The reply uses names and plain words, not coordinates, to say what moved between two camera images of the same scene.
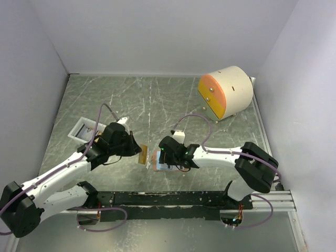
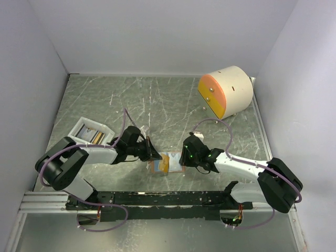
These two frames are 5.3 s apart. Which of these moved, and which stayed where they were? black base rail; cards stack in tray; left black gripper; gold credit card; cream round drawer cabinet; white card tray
Moved: left black gripper; gold credit card
Stayed: black base rail; cards stack in tray; cream round drawer cabinet; white card tray
